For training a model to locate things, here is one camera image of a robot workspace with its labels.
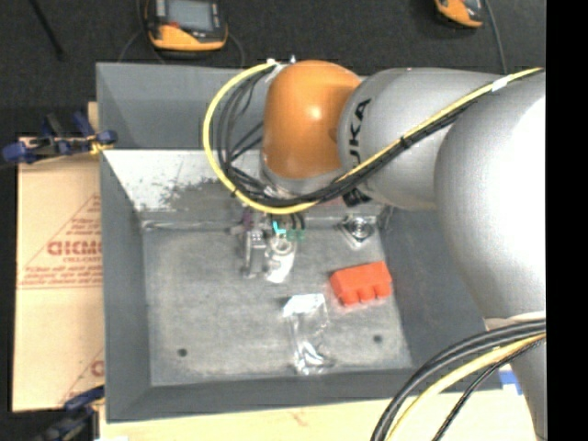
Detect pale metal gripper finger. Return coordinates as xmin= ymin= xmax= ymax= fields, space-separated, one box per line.
xmin=266 ymin=237 xmax=297 ymax=285
xmin=240 ymin=230 xmax=270 ymax=278

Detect grey metal bin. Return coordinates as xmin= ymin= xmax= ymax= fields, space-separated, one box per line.
xmin=95 ymin=62 xmax=503 ymax=423

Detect clear plastic packet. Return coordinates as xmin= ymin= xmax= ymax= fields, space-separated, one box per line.
xmin=279 ymin=292 xmax=335 ymax=377

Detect red toy brick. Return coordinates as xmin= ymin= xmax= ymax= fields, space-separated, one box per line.
xmin=328 ymin=260 xmax=394 ymax=308

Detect brown cardboard board red print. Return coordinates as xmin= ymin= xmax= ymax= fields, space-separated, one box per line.
xmin=11 ymin=102 xmax=107 ymax=413

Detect black cylinder on white bracket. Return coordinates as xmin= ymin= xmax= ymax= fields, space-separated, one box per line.
xmin=342 ymin=188 xmax=372 ymax=208

